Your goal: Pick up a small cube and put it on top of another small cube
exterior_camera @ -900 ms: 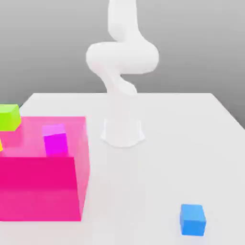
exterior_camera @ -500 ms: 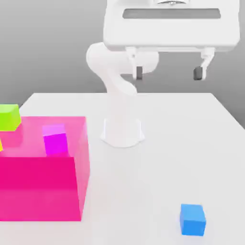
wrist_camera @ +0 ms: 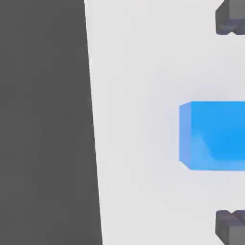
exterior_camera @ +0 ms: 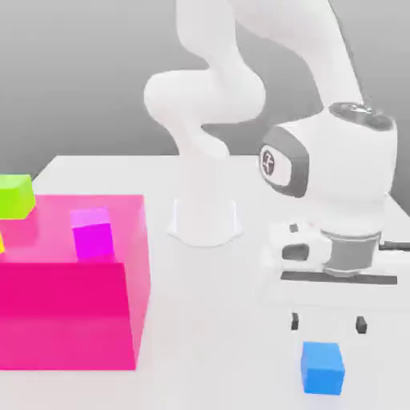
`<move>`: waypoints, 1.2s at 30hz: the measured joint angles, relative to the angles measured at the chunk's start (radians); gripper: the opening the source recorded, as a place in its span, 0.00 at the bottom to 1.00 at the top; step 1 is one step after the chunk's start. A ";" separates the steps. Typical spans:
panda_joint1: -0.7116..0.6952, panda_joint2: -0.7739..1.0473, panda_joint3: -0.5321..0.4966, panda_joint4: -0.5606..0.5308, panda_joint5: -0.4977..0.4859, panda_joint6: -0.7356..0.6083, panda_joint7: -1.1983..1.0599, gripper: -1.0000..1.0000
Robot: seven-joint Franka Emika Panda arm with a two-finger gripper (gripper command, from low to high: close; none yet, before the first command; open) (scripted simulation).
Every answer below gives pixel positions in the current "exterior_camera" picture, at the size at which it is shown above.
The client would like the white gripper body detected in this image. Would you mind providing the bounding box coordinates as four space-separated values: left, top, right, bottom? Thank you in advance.
262 267 406 312

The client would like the small blue cube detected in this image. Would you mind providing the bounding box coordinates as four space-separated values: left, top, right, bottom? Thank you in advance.
299 341 346 396

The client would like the small magenta cube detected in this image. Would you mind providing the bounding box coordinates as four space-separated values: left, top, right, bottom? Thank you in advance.
70 207 116 263

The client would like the small green cube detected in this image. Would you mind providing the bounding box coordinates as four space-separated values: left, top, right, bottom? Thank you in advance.
0 174 37 221

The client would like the large pink box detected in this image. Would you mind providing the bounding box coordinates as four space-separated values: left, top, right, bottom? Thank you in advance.
0 194 152 372

